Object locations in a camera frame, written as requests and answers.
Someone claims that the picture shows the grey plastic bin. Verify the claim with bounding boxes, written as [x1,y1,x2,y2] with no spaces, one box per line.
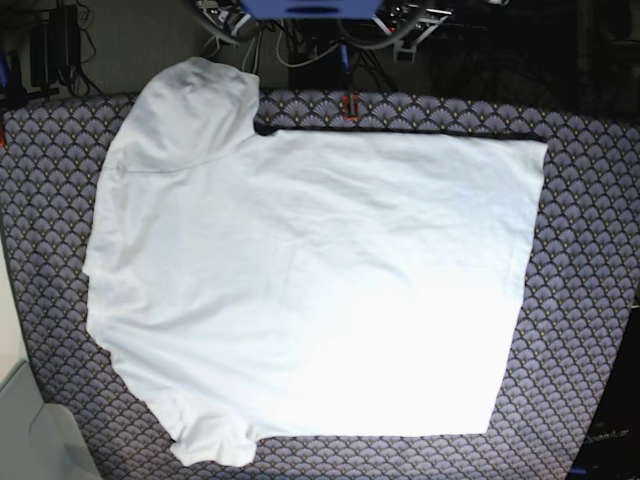
[1,362,101,479]

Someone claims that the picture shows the patterned purple table cloth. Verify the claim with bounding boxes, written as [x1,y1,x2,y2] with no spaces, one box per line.
[1,90,639,479]

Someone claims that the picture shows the black box under table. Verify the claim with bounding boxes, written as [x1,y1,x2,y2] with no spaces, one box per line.
[288,51,350,91]

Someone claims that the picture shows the grey looped cable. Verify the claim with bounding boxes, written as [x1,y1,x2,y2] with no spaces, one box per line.
[201,14,266,79]

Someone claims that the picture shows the blue box overhead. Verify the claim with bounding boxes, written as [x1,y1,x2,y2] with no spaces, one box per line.
[240,0,382,20]

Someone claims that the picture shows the red black table clamp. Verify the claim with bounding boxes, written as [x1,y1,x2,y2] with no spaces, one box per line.
[342,93,359,121]

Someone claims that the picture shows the white T-shirt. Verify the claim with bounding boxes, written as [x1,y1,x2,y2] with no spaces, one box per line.
[83,57,547,467]

